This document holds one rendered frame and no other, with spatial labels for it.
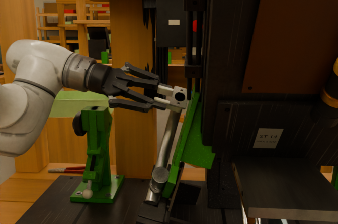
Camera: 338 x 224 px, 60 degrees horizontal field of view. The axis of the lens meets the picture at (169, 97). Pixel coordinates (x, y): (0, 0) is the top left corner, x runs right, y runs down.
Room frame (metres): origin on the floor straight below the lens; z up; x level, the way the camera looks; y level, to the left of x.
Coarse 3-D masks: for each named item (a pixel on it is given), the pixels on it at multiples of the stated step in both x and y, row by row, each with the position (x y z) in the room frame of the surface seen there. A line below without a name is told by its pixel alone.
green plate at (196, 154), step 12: (192, 96) 0.62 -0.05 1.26; (192, 108) 0.58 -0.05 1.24; (192, 120) 0.58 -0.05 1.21; (180, 132) 0.69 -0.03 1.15; (192, 132) 0.60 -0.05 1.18; (180, 144) 0.59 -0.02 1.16; (192, 144) 0.60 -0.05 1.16; (180, 156) 0.59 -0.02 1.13; (192, 156) 0.60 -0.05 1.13; (204, 156) 0.59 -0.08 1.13
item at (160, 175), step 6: (156, 168) 0.60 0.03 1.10; (162, 168) 0.60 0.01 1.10; (156, 174) 0.59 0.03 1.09; (162, 174) 0.59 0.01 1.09; (168, 174) 0.59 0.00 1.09; (150, 180) 0.64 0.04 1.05; (156, 180) 0.58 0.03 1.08; (162, 180) 0.58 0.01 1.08; (150, 186) 0.63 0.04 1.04; (156, 186) 0.60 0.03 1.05; (162, 186) 0.61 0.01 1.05; (156, 192) 0.62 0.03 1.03
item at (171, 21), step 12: (156, 0) 0.86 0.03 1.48; (168, 0) 0.86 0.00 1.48; (180, 0) 0.86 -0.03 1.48; (156, 12) 0.86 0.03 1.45; (168, 12) 0.86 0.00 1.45; (180, 12) 0.86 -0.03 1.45; (156, 24) 0.86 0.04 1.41; (168, 24) 0.86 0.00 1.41; (180, 24) 0.86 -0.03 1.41; (156, 36) 0.86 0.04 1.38; (168, 36) 0.86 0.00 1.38; (180, 36) 0.86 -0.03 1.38
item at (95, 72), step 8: (96, 64) 0.72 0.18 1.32; (104, 64) 0.74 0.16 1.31; (96, 72) 0.70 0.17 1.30; (104, 72) 0.70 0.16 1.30; (112, 72) 0.73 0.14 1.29; (120, 72) 0.74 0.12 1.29; (88, 80) 0.70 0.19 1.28; (96, 80) 0.69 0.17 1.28; (104, 80) 0.70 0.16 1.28; (112, 80) 0.72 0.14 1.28; (120, 80) 0.72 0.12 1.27; (88, 88) 0.71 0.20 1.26; (96, 88) 0.70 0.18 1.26; (104, 88) 0.70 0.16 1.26; (112, 88) 0.70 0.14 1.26
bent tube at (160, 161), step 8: (176, 88) 0.71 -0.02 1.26; (184, 88) 0.71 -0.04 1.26; (176, 96) 0.72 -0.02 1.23; (184, 96) 0.71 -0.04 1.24; (176, 104) 0.68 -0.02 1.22; (184, 104) 0.68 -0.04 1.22; (176, 112) 0.72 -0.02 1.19; (168, 120) 0.76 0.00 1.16; (176, 120) 0.75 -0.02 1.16; (168, 128) 0.76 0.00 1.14; (176, 128) 0.76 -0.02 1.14; (168, 136) 0.75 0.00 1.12; (168, 144) 0.74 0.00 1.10; (160, 152) 0.72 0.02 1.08; (168, 152) 0.73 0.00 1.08; (160, 160) 0.70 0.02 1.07; (152, 192) 0.64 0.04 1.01; (152, 200) 0.63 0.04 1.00
